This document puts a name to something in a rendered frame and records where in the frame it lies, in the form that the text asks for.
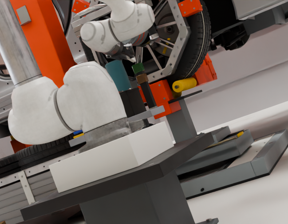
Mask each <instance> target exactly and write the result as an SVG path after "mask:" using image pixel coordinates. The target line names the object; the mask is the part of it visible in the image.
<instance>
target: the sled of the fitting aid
mask: <svg viewBox="0 0 288 224"><path fill-rule="evenodd" d="M253 142H254V141H253V138H252V135H251V132H250V130H249V129H247V130H241V131H238V132H235V133H232V134H229V135H227V136H226V137H225V138H224V139H222V140H221V141H220V142H218V143H216V144H213V145H210V146H208V147H207V148H205V149H204V150H202V151H201V152H199V153H198V154H196V155H195V156H194V157H192V158H191V159H189V160H188V161H186V162H185V163H183V164H182V165H180V166H179V167H177V168H176V169H175V171H176V174H177V175H180V174H183V173H186V172H190V171H193V170H196V169H199V168H202V167H205V166H208V165H211V164H215V163H218V162H221V161H224V162H225V161H228V160H231V159H234V158H236V157H237V156H239V155H241V154H242V153H243V152H244V151H245V150H246V149H247V148H248V147H249V146H250V145H251V144H252V143H253Z"/></svg>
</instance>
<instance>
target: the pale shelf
mask: <svg viewBox="0 0 288 224"><path fill-rule="evenodd" d="M162 112H165V109H164V106H163V105H162V106H159V107H156V108H153V109H151V110H148V111H146V112H143V113H140V114H137V115H135V116H132V117H130V118H128V120H129V121H132V122H133V121H137V120H141V119H147V118H149V117H152V116H154V115H157V114H159V113H162ZM85 141H86V140H85V136H84V135H83V136H80V137H77V138H75V139H72V140H70V141H69V144H70V146H71V147H72V146H75V145H78V144H80V143H83V142H85Z"/></svg>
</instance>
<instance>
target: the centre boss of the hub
mask: <svg viewBox="0 0 288 224"><path fill-rule="evenodd" d="M174 31H175V27H174V26H173V25H172V26H169V27H165V28H164V32H165V33H166V34H167V35H172V34H173V33H174Z"/></svg>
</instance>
